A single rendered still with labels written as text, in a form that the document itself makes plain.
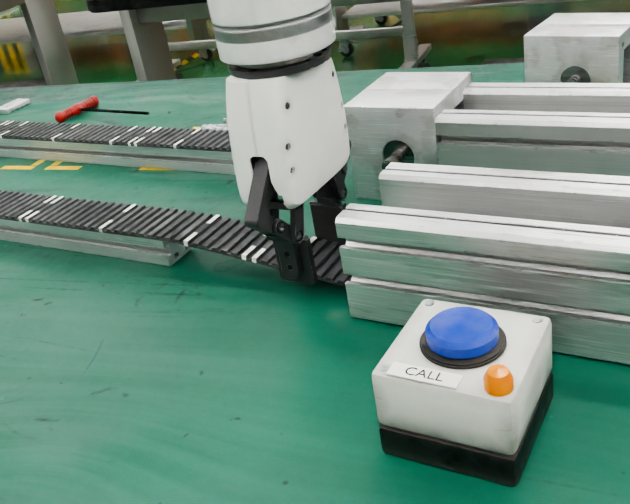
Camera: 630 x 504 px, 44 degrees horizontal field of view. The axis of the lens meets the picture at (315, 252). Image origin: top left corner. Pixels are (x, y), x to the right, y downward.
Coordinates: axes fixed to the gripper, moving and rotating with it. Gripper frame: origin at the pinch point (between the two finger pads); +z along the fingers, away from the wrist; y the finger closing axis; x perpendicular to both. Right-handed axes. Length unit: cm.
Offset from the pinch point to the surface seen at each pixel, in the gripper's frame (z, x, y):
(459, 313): -4.2, 17.0, 12.1
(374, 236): -4.3, 8.4, 5.0
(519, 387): -2.7, 21.4, 15.5
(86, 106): 2, -60, -34
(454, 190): -4.6, 11.5, -2.2
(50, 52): 36, -235, -179
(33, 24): 23, -235, -174
